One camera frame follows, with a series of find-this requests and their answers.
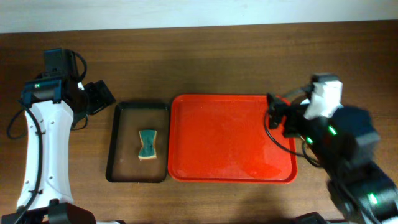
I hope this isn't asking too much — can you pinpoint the green and yellow sponge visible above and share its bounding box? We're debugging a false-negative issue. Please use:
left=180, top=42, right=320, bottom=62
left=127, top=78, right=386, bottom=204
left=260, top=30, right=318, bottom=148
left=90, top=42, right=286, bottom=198
left=138, top=129, right=157, bottom=160

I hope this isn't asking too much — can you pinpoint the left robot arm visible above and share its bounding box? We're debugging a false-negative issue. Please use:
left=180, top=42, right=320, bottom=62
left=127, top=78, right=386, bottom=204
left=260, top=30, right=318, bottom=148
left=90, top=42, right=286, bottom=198
left=1, top=78, right=115, bottom=223

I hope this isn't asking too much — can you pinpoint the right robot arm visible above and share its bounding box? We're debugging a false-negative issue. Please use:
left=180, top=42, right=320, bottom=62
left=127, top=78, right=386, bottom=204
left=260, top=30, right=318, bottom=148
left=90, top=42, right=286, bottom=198
left=265, top=94, right=397, bottom=223

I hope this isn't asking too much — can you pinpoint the red plastic tray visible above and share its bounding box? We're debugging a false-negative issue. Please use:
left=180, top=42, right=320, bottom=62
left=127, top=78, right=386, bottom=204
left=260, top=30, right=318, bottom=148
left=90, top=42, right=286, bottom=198
left=168, top=94, right=298, bottom=184

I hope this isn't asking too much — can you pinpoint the black rectangular tray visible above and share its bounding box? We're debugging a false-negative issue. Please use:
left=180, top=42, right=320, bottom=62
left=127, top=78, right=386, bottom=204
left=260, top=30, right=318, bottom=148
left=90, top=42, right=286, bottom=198
left=106, top=101, right=170, bottom=183

